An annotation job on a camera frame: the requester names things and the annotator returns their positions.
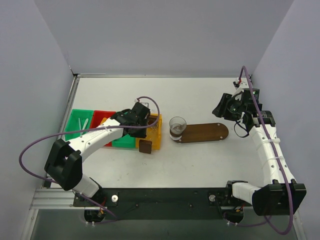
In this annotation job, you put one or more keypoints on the white toothbrush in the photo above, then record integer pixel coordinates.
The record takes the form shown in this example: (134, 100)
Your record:
(82, 123)

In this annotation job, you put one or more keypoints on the green bin with toothbrushes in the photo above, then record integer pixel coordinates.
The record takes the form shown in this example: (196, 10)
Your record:
(72, 123)

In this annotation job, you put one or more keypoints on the aluminium frame rail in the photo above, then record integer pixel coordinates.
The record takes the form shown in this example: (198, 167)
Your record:
(55, 199)

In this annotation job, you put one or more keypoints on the red bin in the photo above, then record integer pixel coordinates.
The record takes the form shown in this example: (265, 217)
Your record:
(99, 116)

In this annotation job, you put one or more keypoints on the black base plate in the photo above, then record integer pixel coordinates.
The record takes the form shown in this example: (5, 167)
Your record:
(206, 203)

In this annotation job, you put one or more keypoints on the dark wooden oval tray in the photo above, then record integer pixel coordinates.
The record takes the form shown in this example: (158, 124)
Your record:
(198, 133)

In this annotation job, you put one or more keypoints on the green bin with cups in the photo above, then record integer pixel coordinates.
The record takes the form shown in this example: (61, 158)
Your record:
(124, 142)

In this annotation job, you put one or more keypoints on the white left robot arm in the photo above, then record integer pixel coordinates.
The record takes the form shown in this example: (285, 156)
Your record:
(65, 160)

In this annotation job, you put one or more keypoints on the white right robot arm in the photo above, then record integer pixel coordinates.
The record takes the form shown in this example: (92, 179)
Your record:
(281, 194)

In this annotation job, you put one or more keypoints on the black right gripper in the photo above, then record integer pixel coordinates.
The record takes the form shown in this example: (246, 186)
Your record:
(225, 108)

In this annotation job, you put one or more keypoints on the clear glass cup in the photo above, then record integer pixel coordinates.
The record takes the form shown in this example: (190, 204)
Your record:
(177, 125)

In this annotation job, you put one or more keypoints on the yellow bin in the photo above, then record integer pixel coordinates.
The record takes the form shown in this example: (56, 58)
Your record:
(154, 135)

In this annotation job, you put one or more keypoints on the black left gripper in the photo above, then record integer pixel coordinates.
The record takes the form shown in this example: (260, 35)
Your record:
(137, 131)

